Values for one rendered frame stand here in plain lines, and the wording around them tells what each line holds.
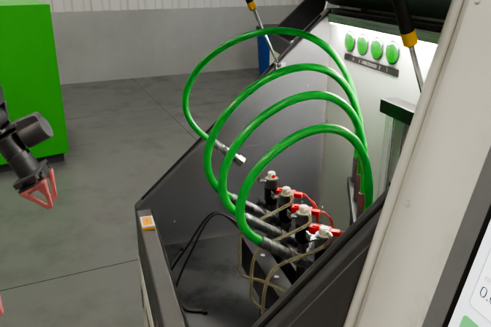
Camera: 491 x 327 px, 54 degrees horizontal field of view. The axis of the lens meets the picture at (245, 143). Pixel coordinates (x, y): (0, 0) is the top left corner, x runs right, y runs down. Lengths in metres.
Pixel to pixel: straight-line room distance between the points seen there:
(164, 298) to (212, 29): 6.98
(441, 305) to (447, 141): 0.19
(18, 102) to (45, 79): 0.27
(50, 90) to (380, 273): 3.73
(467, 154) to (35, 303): 2.37
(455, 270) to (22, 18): 3.80
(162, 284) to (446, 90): 0.66
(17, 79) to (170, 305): 3.35
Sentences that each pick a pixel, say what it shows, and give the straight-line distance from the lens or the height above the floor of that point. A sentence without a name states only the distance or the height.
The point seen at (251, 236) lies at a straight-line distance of 0.75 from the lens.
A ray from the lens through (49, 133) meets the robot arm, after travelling 1.25.
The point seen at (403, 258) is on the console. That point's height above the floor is 1.20.
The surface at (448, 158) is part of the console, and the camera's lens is 0.61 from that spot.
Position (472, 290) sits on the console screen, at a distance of 0.57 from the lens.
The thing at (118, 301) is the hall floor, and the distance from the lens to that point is 2.60.
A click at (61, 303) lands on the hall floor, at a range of 2.66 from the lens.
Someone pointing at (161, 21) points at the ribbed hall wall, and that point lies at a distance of 7.55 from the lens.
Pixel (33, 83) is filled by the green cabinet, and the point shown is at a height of 0.70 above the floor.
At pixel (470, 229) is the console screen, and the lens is 0.57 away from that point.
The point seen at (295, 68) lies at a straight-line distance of 0.86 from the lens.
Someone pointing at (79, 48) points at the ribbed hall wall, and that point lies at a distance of 7.39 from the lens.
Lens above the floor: 1.54
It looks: 20 degrees down
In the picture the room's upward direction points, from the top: straight up
